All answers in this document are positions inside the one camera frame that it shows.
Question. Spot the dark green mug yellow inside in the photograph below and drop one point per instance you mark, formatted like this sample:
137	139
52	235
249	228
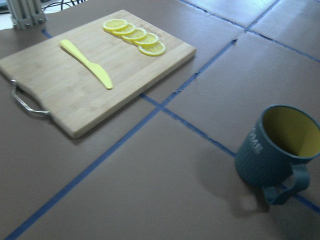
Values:
276	151

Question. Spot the yellow plastic knife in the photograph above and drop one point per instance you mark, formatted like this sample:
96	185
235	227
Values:
95	68

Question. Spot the aluminium frame post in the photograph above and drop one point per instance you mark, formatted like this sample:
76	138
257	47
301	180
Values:
26	13

